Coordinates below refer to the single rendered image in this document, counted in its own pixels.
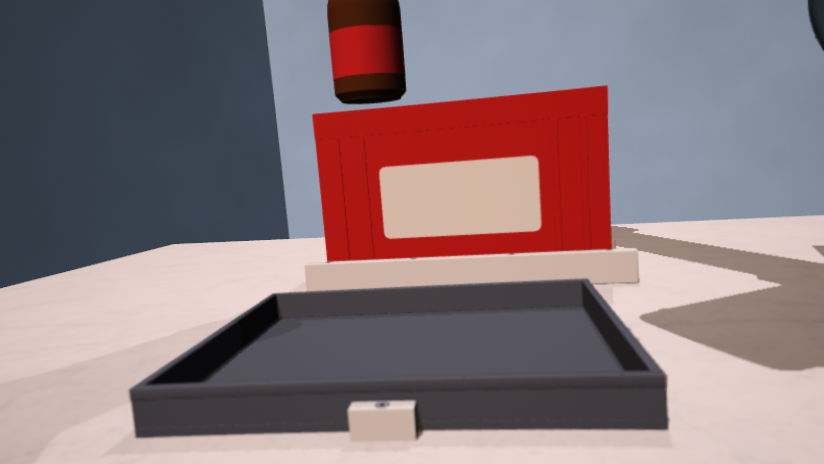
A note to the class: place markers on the brown bottle with red label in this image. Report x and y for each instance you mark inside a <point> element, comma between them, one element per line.
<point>367,54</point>

